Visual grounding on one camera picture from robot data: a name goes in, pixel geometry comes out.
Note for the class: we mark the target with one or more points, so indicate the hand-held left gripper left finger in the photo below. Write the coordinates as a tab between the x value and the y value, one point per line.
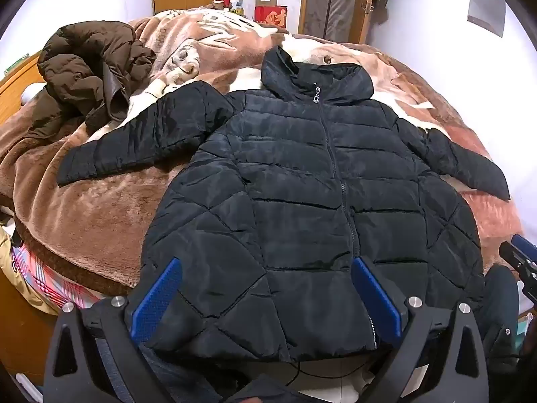
157	298

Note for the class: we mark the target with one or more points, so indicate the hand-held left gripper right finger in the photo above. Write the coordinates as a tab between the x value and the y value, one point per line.
375	302

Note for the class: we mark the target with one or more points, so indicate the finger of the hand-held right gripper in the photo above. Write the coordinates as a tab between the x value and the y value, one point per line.
520	258

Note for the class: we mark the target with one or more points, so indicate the black puffer jacket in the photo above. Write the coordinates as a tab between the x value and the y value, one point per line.
293	176

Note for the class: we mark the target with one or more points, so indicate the dark denim clothing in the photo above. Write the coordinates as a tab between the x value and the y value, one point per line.
501	310

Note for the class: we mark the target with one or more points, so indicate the brown printed plush blanket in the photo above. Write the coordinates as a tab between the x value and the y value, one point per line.
105	218

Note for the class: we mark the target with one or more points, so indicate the striped bed sheet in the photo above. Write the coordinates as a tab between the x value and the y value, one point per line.
54	281

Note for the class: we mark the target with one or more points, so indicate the brown puffer jacket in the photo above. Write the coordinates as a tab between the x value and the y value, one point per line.
84	71

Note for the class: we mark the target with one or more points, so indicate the wooden bed headboard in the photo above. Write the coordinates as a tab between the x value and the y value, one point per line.
16	88

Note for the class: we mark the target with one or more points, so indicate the wooden door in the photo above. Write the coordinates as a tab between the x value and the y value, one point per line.
335	4

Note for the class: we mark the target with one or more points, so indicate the red santa hat toy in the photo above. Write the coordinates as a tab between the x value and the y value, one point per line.
221	2

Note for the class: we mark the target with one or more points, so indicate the red box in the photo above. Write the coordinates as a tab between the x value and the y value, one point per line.
270	16

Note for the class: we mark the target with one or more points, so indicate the clear plastic bag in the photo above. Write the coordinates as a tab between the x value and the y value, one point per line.
240	1

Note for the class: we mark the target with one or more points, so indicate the grey wall panel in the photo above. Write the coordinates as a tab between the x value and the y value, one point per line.
486	10

